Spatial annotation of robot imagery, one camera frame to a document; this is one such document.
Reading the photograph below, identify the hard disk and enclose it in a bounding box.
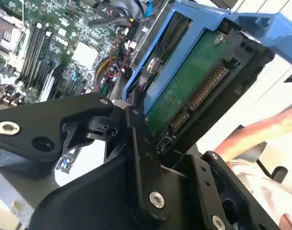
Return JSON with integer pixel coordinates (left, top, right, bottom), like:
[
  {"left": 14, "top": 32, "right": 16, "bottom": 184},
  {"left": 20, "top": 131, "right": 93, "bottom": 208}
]
[{"left": 123, "top": 0, "right": 292, "bottom": 156}]

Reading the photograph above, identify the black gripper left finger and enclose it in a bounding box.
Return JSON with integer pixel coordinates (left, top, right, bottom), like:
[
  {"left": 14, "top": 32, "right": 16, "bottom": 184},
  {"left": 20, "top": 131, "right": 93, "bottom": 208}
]
[{"left": 0, "top": 92, "right": 172, "bottom": 221}]

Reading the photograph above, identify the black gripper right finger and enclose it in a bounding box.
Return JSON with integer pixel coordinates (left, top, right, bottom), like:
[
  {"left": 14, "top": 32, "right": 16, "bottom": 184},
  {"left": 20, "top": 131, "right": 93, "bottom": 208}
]
[{"left": 184, "top": 150, "right": 281, "bottom": 230}]

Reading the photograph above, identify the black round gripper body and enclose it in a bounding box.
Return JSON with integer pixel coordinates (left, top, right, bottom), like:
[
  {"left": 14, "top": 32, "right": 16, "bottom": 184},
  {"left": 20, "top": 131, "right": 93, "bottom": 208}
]
[{"left": 28, "top": 157, "right": 204, "bottom": 230}]

